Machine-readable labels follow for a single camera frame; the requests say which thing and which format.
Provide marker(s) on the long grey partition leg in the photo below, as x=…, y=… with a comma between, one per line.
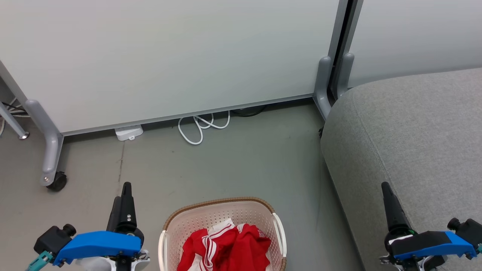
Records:
x=51, y=143

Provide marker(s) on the narrow white partition panel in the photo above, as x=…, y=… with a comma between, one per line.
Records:
x=414, y=34

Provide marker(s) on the thin grey stand leg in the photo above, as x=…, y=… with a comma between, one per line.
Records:
x=11, y=122

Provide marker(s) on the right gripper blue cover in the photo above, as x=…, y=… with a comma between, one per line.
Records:
x=429, y=244

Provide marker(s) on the short grey partition leg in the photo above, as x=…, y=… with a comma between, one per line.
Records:
x=322, y=86
x=344, y=75

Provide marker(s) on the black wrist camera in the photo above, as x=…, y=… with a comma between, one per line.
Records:
x=469, y=227
x=52, y=238

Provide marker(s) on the wide white partition panel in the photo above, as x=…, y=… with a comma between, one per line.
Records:
x=169, y=56

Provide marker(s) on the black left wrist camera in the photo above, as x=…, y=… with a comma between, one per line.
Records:
x=52, y=238

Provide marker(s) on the white power adapter box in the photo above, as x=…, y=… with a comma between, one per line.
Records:
x=128, y=132

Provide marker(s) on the red white garment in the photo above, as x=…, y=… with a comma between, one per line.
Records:
x=241, y=248

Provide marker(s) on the black caster wheel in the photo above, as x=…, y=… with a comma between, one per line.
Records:
x=58, y=181

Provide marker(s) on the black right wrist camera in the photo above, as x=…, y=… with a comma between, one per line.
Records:
x=469, y=227

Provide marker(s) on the grey fabric sofa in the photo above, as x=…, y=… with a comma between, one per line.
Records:
x=414, y=143

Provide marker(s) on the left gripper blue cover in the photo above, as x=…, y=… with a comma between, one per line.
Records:
x=98, y=244

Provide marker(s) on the white perforated laundry basket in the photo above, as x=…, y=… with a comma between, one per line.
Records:
x=211, y=216

